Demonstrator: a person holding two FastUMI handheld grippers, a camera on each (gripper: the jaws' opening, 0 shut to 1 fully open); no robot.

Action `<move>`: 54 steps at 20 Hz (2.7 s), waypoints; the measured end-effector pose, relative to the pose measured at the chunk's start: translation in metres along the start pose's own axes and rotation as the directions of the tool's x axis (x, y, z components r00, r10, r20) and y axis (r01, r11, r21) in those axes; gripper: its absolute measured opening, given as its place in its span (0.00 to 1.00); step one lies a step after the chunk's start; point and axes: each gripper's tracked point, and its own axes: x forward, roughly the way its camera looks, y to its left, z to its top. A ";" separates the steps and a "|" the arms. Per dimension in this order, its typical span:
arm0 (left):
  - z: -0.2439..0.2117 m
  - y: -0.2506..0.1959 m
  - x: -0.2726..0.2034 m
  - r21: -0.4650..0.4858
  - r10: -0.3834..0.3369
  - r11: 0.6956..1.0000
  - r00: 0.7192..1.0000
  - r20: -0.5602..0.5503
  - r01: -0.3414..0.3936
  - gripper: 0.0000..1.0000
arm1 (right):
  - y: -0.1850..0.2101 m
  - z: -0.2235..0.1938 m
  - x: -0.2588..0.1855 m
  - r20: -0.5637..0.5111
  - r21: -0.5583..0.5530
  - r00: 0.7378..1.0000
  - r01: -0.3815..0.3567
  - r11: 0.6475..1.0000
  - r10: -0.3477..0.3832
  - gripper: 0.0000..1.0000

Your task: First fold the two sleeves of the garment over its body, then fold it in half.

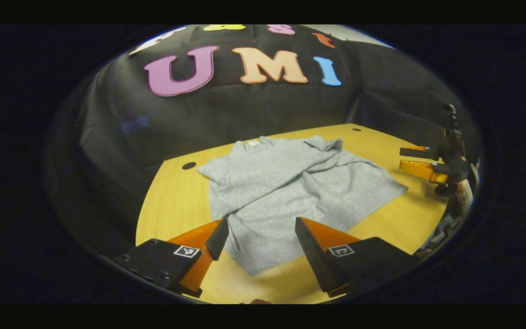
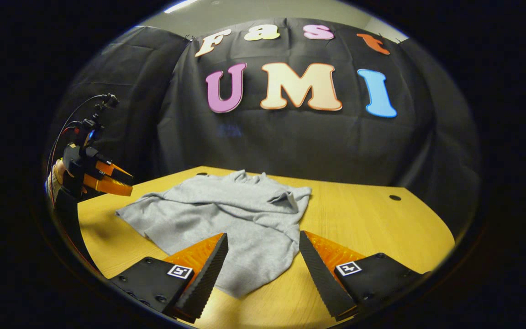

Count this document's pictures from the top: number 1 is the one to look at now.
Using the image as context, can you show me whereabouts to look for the black backdrop cloth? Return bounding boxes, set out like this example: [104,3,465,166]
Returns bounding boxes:
[48,24,482,256]

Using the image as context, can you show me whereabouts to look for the grey sweatshirt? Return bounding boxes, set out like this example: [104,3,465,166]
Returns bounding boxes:
[198,135,409,276]

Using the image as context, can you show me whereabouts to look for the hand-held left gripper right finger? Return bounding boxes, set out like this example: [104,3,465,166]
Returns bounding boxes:
[295,217,419,298]

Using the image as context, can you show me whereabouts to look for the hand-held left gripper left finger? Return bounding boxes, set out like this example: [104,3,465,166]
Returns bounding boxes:
[113,218,230,298]

